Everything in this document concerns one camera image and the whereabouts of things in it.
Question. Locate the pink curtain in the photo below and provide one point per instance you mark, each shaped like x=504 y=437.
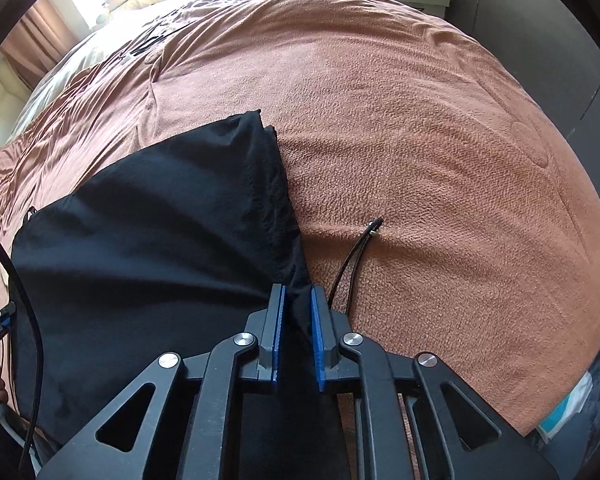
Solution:
x=35 y=45

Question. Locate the light blue fitted sheet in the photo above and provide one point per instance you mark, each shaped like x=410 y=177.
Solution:
x=562 y=405

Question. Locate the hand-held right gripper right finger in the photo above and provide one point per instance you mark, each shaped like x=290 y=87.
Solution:
x=318 y=342

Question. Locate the beige bed sheet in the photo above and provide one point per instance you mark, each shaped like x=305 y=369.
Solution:
x=70 y=80

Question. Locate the brown fleece blanket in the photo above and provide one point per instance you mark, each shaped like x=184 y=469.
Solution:
x=430 y=160

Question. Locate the black pants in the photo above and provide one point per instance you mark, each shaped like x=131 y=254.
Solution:
x=155 y=240

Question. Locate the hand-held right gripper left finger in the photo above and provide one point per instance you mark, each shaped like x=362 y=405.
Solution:
x=280 y=332

